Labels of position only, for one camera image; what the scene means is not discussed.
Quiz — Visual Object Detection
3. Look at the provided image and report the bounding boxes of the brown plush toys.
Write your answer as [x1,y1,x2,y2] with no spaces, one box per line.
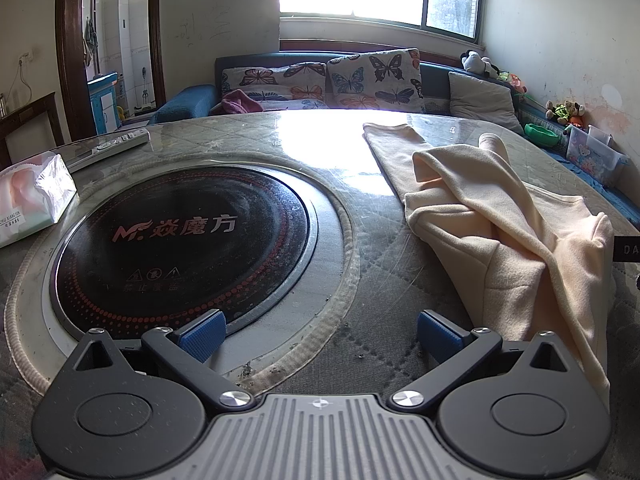
[545,100,586,128]

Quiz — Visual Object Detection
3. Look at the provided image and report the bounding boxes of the panda plush toy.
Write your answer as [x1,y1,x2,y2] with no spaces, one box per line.
[460,50,501,80]

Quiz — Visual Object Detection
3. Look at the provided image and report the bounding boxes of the round black induction cooktop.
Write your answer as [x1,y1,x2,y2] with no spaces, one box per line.
[40,162,326,361]

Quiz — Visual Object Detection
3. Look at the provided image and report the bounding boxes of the dark wooden furniture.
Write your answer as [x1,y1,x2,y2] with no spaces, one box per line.
[0,92,65,171]

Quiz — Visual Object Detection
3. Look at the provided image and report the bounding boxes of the hanging towel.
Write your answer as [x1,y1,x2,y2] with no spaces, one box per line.
[82,17,99,67]

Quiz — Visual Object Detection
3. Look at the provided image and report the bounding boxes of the wide butterfly print cushion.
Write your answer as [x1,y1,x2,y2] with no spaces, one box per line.
[220,61,331,111]

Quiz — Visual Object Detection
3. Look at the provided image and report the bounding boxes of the brown wooden door frame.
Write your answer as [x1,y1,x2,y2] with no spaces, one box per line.
[55,0,167,143]

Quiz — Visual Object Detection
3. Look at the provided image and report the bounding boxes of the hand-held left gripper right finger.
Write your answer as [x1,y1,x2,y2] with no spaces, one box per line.
[387,309,586,411]

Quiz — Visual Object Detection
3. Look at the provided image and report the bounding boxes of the square butterfly print cushion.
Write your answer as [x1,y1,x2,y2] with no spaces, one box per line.
[326,48,426,113]

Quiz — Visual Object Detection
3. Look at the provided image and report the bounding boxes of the clear plastic storage box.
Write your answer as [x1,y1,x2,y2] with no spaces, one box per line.
[565,124,630,186]

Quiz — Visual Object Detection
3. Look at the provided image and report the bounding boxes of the white remote control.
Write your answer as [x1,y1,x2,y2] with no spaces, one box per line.
[65,128,151,173]

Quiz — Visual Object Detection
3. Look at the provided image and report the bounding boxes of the cream fleece garment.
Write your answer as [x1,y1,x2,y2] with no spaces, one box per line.
[362,122,615,397]

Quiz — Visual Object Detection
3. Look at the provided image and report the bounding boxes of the orange and green toy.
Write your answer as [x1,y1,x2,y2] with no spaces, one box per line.
[500,72,528,94]

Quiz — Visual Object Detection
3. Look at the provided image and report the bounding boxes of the grey pillow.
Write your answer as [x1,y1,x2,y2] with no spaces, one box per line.
[447,71,525,136]

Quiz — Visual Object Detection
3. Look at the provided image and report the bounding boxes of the pink cloth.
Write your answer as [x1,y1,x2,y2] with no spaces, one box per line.
[220,89,264,116]

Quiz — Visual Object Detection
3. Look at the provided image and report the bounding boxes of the soft tissue pack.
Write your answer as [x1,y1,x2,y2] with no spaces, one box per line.
[0,152,78,249]

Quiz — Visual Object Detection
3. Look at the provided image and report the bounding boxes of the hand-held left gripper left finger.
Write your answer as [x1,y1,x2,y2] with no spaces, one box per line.
[59,309,256,411]

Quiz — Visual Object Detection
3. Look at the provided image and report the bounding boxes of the green plastic bowl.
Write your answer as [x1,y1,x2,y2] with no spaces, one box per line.
[524,122,560,148]

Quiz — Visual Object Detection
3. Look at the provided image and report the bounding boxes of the blue sofa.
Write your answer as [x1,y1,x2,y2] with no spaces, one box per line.
[147,51,640,221]

